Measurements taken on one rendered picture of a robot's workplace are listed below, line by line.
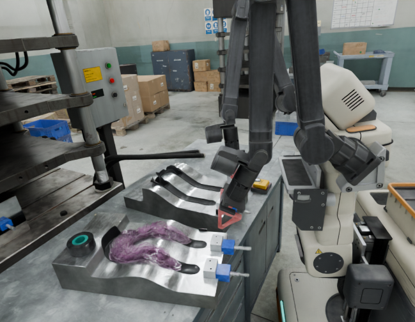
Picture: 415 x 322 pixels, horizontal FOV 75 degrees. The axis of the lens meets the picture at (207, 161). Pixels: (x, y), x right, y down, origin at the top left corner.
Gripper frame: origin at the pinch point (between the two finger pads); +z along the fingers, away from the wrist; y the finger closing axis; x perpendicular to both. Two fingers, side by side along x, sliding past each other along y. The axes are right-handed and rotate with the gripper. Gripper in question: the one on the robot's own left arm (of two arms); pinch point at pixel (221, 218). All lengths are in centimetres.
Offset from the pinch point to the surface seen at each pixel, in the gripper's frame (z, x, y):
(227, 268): 10.9, 7.0, 7.0
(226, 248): 11.3, 6.6, -1.4
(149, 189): 19.8, -25.6, -27.5
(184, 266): 18.4, -4.3, 4.9
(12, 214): 49, -73, -16
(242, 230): 14.9, 14.0, -18.2
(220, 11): -63, -59, -442
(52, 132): 180, -214, -289
